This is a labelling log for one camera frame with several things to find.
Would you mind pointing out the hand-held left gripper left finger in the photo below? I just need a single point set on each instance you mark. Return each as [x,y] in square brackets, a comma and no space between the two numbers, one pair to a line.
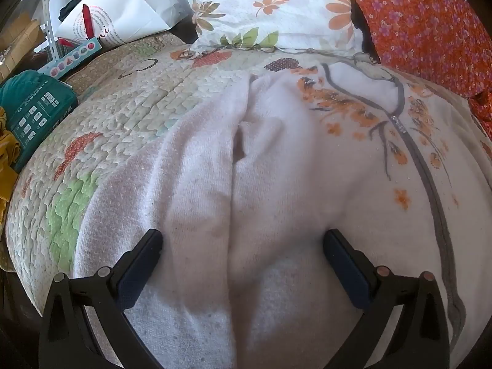
[135,276]

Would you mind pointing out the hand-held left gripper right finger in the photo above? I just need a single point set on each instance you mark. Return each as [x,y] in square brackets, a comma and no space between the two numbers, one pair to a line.
[346,269]

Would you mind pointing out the white floral print sweater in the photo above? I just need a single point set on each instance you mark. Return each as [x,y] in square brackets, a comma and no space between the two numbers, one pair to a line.
[269,161]

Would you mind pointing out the quilted heart pattern bedspread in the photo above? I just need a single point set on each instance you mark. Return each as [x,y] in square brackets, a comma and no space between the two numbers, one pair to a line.
[115,123]

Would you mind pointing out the mustard yellow cloth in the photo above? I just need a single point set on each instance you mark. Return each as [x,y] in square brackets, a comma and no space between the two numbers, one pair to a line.
[7,153]

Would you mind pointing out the teal package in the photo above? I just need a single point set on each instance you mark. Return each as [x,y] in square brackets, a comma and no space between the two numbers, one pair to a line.
[38,111]

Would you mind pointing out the light blue shapes box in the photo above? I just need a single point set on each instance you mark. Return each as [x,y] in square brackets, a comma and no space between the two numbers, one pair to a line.
[73,59]

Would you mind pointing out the orange floral cloth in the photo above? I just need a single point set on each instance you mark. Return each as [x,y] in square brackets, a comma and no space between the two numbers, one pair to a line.
[422,27]

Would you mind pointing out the white perforated strip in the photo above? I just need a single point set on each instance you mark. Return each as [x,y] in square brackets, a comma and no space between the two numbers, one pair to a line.
[49,34]

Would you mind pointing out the cardboard box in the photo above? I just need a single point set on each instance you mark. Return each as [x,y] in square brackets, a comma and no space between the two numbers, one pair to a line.
[19,42]

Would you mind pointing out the white paper bag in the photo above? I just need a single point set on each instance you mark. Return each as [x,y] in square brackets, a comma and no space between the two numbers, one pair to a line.
[127,11]

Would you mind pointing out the white floral pillow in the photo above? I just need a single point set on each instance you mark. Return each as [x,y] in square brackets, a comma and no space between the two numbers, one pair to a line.
[269,7]

